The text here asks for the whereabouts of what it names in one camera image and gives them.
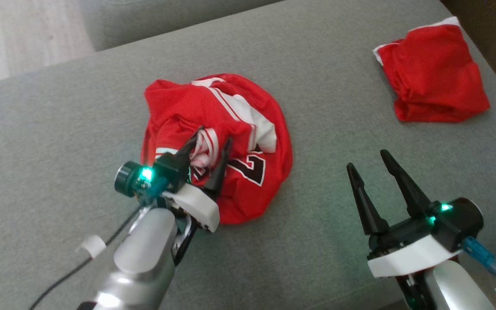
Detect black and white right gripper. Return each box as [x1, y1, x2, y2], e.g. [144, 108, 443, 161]
[346, 149, 460, 279]

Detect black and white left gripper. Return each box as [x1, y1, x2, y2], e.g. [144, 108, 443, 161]
[155, 126, 233, 233]

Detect red and white basketball jersey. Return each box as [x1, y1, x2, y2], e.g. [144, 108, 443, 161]
[140, 73, 294, 225]

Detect red shorts with white trim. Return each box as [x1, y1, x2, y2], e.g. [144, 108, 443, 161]
[373, 16, 491, 123]

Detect grey sofa seat cushion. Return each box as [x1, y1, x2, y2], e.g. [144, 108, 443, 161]
[79, 0, 283, 52]

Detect large grey sofa chaise cushion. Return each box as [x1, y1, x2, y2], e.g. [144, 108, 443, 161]
[0, 0, 496, 310]

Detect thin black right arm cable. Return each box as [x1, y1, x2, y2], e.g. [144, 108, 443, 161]
[463, 236, 496, 295]

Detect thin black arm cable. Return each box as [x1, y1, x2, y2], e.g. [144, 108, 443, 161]
[28, 206, 143, 310]
[463, 236, 496, 295]

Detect white cable clip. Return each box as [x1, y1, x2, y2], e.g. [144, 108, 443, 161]
[77, 235, 107, 259]

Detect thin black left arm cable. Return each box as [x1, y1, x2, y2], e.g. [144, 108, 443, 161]
[28, 206, 143, 310]

